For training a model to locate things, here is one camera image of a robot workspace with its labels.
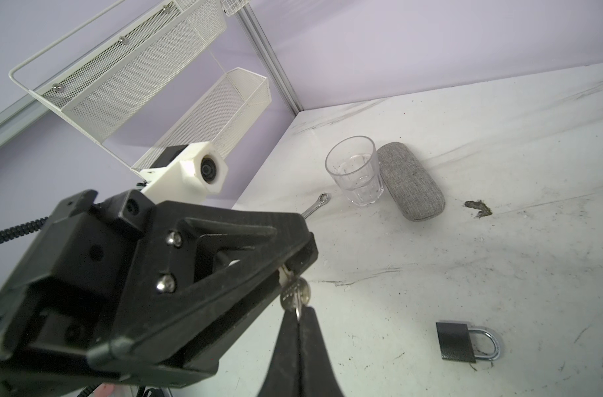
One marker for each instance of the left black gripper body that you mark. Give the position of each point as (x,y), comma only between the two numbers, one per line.
(61,292)

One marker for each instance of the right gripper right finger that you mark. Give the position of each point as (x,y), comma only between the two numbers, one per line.
(316,372)

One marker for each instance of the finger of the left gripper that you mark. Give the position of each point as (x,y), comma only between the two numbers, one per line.
(197,252)
(179,342)

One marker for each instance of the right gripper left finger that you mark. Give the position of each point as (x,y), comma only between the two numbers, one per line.
(284,371)

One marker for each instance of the silver key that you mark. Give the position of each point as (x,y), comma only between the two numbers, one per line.
(295,294)

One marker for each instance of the black padlock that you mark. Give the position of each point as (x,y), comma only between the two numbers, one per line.
(456,344)

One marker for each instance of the silver wrench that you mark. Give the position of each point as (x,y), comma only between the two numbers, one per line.
(321,201)

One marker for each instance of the clear plastic cup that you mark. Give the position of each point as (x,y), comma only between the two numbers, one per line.
(354,166)

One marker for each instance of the white two-tier mesh shelf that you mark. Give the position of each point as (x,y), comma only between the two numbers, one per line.
(101,91)

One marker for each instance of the grey fabric glasses case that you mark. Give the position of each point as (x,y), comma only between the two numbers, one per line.
(412,188)

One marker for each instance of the small dark debris piece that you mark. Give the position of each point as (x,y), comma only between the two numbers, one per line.
(482,209)

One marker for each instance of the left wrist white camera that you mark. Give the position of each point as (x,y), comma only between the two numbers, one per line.
(185,174)

